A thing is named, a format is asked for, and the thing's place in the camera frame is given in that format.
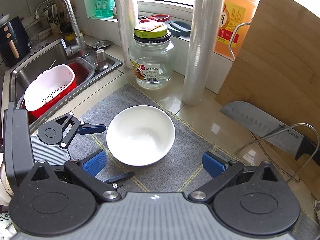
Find white bowl floral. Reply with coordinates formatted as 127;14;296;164
106;105;175;167

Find steel kitchen faucet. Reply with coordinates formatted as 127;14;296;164
34;0;90;59

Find grey checked dish mat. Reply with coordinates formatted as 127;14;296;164
67;82;320;240

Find white colander basket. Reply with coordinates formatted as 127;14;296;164
24;64;76;117

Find red plastic basin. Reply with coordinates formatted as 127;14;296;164
22;61;92;124

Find steel soap dispenser pump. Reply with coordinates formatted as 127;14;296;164
96;47;108;72

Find stainless steel sink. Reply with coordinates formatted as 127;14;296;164
3;40;123;132

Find black air fryer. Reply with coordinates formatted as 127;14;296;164
1;16;30;67

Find glass jar yellow lid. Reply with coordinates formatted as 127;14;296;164
128;21;177;89

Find bamboo cutting board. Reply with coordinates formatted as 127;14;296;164
215;0;320;201

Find short plastic bag roll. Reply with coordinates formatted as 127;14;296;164
115;0;138;69

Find orange cooking oil bottle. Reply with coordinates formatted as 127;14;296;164
215;0;257;59

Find tall plastic wrap roll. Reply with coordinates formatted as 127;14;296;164
182;0;225;106

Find black handled santoku knife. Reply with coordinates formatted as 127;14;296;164
220;101;316;160

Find metal wire board stand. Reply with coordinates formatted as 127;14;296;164
235;122;319;183

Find red handled scissors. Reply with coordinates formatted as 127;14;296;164
139;14;170;23

